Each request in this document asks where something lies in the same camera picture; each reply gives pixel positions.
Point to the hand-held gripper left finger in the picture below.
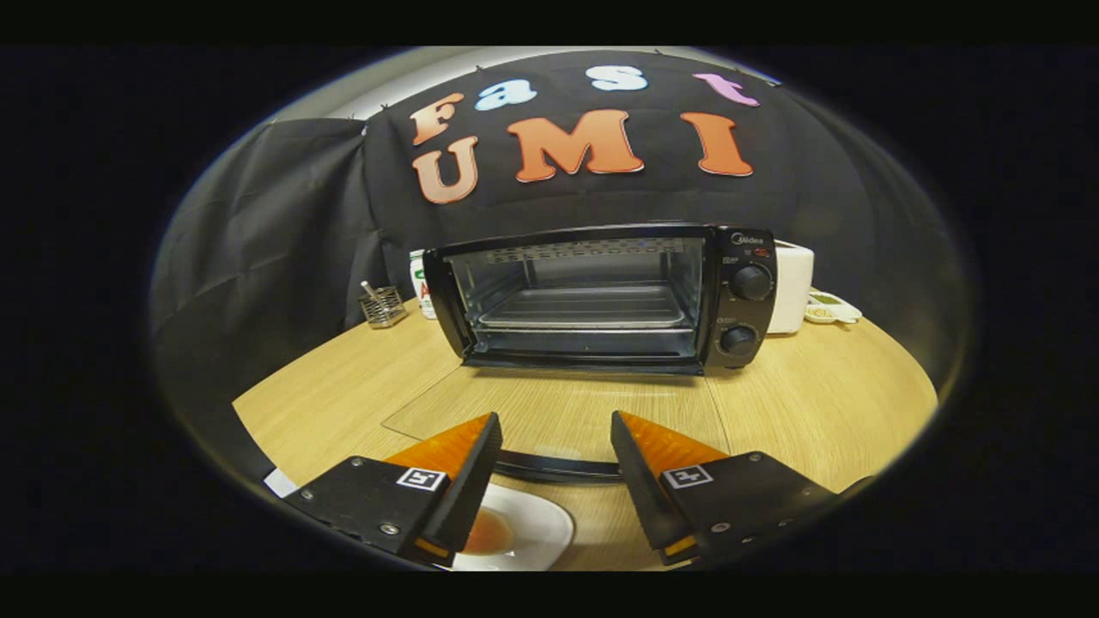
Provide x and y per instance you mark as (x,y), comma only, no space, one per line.
(468,481)

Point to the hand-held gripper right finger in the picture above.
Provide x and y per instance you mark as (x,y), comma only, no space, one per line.
(644,489)

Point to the round brown bun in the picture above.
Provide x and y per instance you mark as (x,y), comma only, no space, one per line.
(491,534)

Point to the black toaster oven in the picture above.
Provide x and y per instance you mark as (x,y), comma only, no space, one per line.
(740,313)

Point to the metal oven tray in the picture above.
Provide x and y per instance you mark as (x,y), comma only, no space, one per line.
(584,307)

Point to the white bread toaster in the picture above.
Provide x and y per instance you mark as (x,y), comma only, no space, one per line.
(792,287)

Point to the white plate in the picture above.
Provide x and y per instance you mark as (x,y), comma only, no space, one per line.
(545,525)

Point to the white paper label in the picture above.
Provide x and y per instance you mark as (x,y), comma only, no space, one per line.
(279,483)

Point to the white bottle green label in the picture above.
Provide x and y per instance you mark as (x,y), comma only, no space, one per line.
(418,283)

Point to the white divided condiment dish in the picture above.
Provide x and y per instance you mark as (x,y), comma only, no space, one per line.
(828,309)

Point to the black backdrop cloth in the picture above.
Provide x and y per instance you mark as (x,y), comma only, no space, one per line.
(275,223)

